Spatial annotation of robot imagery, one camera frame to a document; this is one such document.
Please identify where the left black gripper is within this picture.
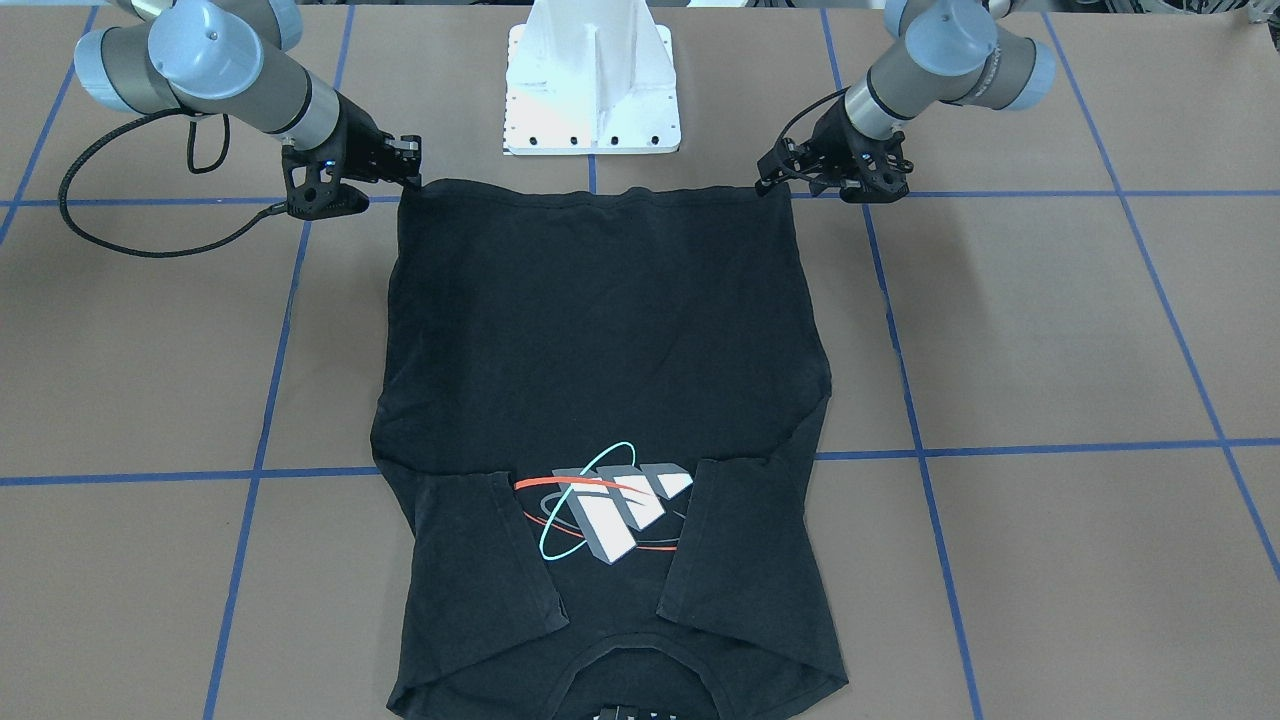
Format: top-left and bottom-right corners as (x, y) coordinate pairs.
(754, 105), (913, 204)

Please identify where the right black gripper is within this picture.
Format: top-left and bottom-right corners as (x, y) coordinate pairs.
(282, 95), (422, 222)

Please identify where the black graphic t-shirt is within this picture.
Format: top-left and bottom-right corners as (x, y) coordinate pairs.
(370, 179), (849, 719)

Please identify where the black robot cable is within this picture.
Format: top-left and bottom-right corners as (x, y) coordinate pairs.
(56, 108), (301, 259)

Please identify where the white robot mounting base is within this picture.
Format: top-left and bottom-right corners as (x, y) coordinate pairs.
(503, 1), (682, 156)

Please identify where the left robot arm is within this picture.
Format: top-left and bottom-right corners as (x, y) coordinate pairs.
(755, 1), (1057, 204)

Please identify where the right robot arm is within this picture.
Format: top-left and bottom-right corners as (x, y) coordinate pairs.
(74, 1), (421, 220)

